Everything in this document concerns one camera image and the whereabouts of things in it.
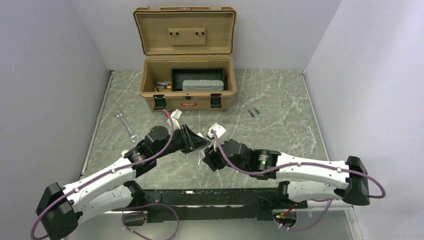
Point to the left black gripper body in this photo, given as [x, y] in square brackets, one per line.
[181, 140]

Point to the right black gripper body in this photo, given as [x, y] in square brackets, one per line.
[214, 157]

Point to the white remote control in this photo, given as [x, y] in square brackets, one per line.
[202, 154]

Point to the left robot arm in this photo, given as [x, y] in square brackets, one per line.
[144, 157]

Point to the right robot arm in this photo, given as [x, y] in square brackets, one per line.
[300, 179]

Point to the grey plastic case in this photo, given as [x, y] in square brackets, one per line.
[202, 85]

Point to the small white cylinder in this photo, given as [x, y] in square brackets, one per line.
[126, 154]

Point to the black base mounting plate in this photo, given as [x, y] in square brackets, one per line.
[213, 204]

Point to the black toolbox tray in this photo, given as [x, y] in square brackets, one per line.
[178, 75]

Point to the silver open-end wrench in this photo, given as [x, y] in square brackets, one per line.
[132, 136]

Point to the tan plastic toolbox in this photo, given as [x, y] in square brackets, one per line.
[186, 37]

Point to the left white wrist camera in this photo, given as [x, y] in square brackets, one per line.
[175, 115]

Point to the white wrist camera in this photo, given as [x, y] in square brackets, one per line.
[175, 115]
[219, 130]

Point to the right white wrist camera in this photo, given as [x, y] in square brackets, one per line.
[219, 130]

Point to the orange handled tool in toolbox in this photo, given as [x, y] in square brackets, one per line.
[163, 86]

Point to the aluminium rail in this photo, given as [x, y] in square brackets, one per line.
[131, 196]

